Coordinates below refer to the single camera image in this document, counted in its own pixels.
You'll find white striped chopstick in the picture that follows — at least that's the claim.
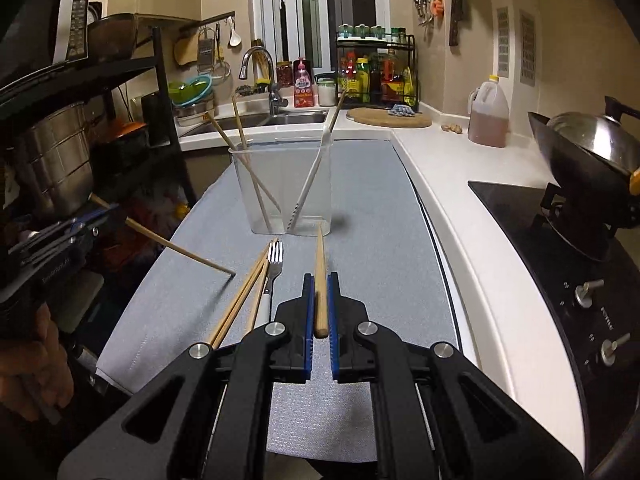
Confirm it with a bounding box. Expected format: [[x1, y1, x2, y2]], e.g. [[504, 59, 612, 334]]
[[287, 127, 332, 226]]

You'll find white handled steel fork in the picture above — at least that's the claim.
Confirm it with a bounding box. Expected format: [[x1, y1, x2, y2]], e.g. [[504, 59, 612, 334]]
[[252, 241, 285, 331]]

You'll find black glass cooktop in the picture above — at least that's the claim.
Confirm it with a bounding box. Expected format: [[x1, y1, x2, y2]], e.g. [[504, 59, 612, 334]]
[[467, 180, 640, 478]]

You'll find steel stove knob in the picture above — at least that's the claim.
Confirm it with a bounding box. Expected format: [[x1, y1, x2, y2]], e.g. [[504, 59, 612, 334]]
[[598, 332, 632, 367], [574, 281, 603, 308]]

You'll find hanging wooden board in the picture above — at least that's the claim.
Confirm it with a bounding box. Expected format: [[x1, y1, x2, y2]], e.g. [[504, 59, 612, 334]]
[[173, 35, 201, 67]]

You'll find red detergent bottle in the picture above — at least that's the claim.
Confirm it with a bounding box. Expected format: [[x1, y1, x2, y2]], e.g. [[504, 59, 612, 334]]
[[292, 57, 316, 109]]

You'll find hanging cleaver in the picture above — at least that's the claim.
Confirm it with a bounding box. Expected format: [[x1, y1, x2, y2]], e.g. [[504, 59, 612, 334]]
[[448, 0, 466, 47]]

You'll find white jar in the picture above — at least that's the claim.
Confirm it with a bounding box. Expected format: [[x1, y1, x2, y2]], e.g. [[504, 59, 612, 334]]
[[316, 77, 337, 107]]

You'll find wall vent grille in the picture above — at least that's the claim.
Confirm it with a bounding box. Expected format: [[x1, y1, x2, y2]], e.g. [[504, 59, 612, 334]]
[[518, 9, 537, 85], [495, 6, 510, 78]]

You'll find window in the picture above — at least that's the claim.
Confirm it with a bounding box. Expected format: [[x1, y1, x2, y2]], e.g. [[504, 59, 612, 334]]
[[250, 0, 391, 73]]

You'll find clear plastic utensil container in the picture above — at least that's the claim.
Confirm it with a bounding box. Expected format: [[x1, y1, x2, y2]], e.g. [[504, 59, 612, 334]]
[[228, 137, 335, 237]]

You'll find steel sink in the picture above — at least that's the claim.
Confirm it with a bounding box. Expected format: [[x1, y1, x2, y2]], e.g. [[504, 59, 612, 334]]
[[180, 110, 331, 136]]

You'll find steel kitchen faucet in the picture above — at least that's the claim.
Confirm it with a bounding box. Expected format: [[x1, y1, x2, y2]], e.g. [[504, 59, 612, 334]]
[[239, 46, 290, 116]]

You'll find black cup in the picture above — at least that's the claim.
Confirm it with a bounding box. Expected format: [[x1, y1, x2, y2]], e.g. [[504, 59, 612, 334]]
[[141, 92, 173, 147]]

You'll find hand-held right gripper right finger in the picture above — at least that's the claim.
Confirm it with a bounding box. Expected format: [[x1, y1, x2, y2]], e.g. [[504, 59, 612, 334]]
[[327, 272, 586, 480]]

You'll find large steel stockpot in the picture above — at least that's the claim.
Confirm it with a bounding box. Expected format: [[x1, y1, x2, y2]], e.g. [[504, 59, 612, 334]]
[[7, 101, 96, 216]]

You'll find black pot with orange lid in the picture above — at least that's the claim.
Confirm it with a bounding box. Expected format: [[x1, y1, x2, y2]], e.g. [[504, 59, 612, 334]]
[[95, 120, 151, 171]]

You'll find brown bowl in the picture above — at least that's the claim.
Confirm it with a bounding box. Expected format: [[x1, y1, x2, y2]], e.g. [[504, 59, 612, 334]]
[[87, 12, 140, 63]]

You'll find row of sauce bottles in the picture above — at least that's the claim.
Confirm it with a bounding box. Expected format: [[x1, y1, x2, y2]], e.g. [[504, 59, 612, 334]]
[[339, 50, 417, 106]]

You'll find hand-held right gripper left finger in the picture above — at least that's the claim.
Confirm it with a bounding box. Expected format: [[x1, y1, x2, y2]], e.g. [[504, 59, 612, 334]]
[[57, 272, 317, 480]]

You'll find steel bowl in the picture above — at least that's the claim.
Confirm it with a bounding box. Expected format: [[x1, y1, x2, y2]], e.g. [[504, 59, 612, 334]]
[[172, 102, 216, 127]]

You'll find green plastic colander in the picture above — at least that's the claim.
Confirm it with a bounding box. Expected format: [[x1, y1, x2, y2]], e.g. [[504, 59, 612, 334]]
[[167, 74, 213, 107]]

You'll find black wok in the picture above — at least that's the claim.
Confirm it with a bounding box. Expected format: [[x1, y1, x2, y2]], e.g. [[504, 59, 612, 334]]
[[527, 110, 640, 228]]

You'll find microwave oven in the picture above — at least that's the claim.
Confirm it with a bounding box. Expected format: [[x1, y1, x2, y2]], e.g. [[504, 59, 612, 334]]
[[0, 0, 92, 81]]

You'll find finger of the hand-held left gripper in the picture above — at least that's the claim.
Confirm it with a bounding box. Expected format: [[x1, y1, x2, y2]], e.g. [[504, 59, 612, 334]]
[[7, 230, 101, 271], [47, 204, 127, 243]]

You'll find black shelving rack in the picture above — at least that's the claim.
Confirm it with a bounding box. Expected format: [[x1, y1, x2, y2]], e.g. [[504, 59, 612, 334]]
[[0, 25, 198, 341]]

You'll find steel box grater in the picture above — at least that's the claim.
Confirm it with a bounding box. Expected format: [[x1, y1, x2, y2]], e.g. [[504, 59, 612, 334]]
[[196, 27, 217, 75]]

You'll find steel wok lid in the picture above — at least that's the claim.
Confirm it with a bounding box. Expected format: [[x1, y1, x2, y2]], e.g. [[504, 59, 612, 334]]
[[546, 95, 640, 173]]

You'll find blue-grey table mat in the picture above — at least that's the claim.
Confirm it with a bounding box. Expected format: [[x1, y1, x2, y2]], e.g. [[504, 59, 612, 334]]
[[95, 137, 473, 466]]

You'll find row of spice jars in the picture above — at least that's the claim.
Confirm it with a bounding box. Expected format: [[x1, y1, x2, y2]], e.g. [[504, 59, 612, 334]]
[[337, 23, 407, 42]]

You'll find round wooden cutting board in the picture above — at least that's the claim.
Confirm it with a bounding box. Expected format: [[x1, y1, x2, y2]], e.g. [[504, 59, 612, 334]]
[[346, 106, 433, 129]]

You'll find person's left hand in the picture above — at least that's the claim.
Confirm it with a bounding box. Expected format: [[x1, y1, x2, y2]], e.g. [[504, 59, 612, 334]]
[[0, 305, 76, 423]]

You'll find black spice rack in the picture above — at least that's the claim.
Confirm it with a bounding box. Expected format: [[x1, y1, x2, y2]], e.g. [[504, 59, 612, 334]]
[[335, 34, 418, 108]]

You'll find wire skimmer with yellow handle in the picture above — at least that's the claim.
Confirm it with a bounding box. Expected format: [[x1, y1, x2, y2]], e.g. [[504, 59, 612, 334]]
[[212, 22, 232, 80]]

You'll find black burner grate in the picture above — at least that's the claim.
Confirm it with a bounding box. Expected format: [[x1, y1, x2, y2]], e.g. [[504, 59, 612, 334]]
[[540, 182, 621, 263]]

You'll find cooking oil jug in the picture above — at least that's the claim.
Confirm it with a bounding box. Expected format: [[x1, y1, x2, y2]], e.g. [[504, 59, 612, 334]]
[[466, 74, 511, 148]]

